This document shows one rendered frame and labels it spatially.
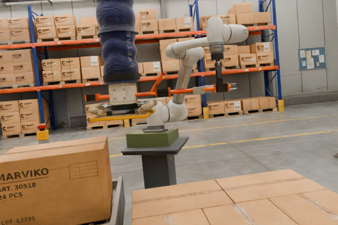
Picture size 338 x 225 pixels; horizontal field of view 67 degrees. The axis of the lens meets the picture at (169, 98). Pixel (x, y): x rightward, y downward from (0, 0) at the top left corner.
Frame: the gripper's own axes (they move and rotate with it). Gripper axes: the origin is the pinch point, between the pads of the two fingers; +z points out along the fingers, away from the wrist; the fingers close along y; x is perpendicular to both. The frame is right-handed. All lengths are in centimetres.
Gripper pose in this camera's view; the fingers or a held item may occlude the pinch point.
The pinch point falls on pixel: (219, 87)
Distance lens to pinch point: 157.6
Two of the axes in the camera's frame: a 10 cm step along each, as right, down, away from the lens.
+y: -1.0, 0.6, -9.9
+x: 9.9, -0.9, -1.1
